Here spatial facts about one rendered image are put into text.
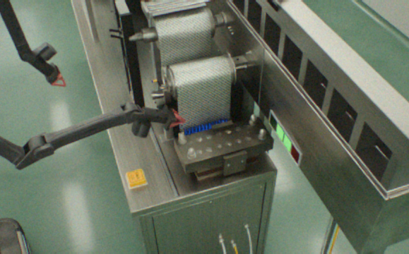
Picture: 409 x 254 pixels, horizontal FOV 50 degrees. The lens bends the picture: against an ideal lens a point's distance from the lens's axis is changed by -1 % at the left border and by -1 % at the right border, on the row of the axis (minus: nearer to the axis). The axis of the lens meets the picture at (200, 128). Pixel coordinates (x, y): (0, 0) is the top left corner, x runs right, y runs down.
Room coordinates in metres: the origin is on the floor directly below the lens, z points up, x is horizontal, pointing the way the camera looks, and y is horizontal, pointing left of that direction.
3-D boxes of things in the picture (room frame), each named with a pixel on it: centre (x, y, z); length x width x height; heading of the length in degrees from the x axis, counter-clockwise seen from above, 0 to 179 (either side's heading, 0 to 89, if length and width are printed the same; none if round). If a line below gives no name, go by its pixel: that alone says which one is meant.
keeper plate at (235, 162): (1.22, -0.14, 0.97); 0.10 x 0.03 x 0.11; 108
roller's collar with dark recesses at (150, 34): (1.65, 0.21, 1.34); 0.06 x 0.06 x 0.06; 18
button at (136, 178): (1.20, 0.28, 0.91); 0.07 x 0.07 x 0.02; 18
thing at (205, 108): (1.40, -0.02, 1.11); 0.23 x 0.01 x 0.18; 108
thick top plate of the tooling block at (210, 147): (1.30, -0.10, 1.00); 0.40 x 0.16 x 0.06; 108
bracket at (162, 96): (1.44, 0.16, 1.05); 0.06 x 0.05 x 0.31; 108
